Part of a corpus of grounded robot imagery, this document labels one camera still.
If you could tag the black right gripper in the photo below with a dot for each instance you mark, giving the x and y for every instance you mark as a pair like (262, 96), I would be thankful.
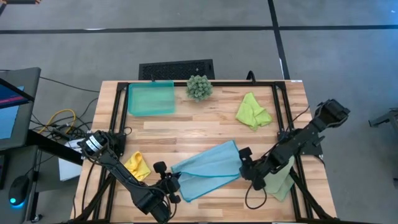
(255, 174)

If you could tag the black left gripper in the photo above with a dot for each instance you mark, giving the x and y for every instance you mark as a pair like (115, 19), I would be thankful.
(171, 189)

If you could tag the blue microfiber towel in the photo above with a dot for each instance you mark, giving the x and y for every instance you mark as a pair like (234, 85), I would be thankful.
(208, 168)

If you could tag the lime green microfiber towel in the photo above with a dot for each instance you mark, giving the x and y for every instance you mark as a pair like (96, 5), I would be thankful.
(253, 113)

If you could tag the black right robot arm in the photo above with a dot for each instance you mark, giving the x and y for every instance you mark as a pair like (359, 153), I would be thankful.
(298, 141)

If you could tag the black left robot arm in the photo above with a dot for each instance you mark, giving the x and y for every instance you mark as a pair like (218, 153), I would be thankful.
(124, 177)

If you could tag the yellow microfiber towel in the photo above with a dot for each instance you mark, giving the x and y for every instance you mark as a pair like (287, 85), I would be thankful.
(138, 166)

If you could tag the pale green microfiber towel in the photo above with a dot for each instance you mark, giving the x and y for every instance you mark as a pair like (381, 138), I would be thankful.
(281, 183)

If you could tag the teal translucent plastic bin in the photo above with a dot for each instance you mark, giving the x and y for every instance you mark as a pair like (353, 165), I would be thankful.
(151, 99)

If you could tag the artificial plant in patterned pot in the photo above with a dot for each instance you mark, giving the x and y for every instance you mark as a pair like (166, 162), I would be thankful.
(199, 88)

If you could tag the white paper sheet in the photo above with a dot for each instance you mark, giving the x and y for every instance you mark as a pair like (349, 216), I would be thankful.
(68, 168)

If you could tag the black computer mouse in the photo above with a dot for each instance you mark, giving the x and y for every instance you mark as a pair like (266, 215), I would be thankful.
(18, 189)

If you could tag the computer monitor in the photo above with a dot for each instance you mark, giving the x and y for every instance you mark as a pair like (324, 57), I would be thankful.
(15, 109)

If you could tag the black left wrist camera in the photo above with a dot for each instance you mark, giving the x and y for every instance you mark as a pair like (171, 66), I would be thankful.
(160, 168)

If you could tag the black aluminium table frame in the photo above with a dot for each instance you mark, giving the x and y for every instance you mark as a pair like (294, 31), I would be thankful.
(281, 102)

